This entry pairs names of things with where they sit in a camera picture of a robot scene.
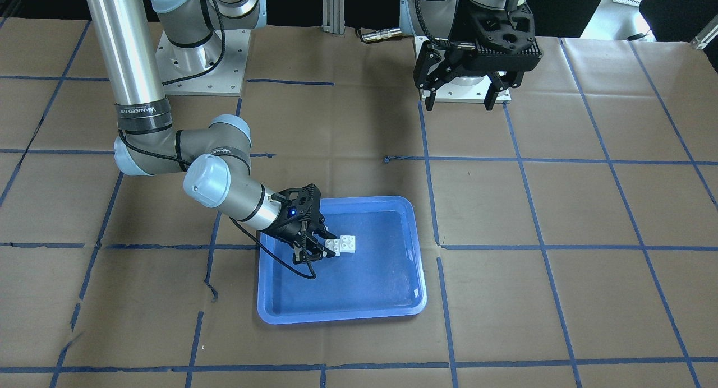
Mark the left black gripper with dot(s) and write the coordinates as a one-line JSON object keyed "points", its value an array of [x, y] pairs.
{"points": [[429, 59]]}

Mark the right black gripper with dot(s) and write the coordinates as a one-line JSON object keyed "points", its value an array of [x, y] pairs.
{"points": [[288, 227]]}

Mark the white block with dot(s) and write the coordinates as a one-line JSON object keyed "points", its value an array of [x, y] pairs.
{"points": [[334, 245], [347, 244]]}

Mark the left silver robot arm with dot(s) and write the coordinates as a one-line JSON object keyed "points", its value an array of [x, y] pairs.
{"points": [[434, 19]]}

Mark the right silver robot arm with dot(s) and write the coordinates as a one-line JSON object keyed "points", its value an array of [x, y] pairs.
{"points": [[148, 45]]}

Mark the blue plastic tray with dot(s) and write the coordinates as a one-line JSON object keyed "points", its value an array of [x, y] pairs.
{"points": [[383, 277]]}

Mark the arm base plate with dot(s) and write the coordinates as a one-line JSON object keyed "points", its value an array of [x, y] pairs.
{"points": [[225, 79], [461, 89]]}

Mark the silver cable connector plug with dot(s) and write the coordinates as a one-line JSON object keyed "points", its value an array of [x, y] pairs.
{"points": [[380, 35]]}

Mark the aluminium frame post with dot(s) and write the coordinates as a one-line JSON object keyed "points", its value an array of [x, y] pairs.
{"points": [[332, 17]]}

